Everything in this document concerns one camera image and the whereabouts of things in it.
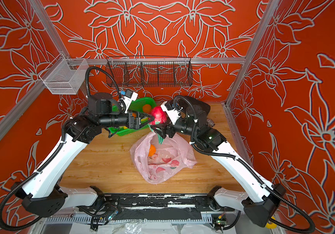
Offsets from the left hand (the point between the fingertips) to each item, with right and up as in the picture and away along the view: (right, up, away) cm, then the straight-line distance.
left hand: (148, 115), depth 58 cm
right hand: (+3, -2, +3) cm, 4 cm away
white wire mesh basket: (-58, +26, +34) cm, 72 cm away
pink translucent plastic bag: (+3, -29, +28) cm, 40 cm away
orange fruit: (-7, +6, +51) cm, 52 cm away
